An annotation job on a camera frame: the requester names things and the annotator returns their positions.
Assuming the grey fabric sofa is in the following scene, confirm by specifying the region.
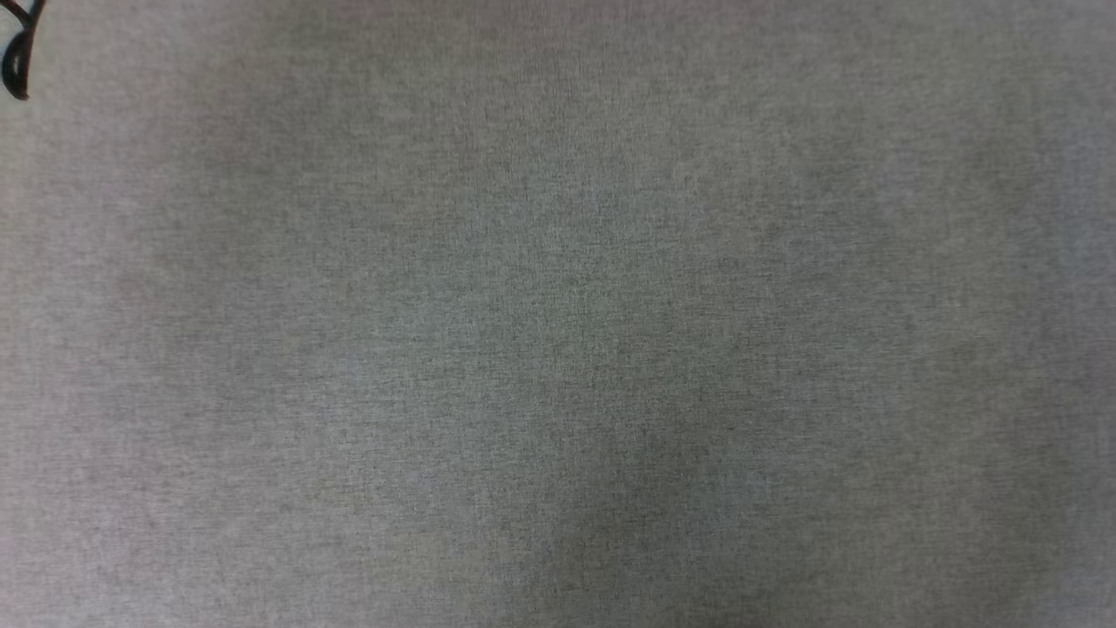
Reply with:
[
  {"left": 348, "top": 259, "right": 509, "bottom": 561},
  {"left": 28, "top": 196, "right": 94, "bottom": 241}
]
[{"left": 0, "top": 0, "right": 1116, "bottom": 628}]

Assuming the thin black cable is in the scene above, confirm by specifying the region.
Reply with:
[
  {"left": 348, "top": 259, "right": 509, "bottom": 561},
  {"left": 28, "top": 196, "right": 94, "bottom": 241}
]
[{"left": 0, "top": 0, "right": 47, "bottom": 102}]

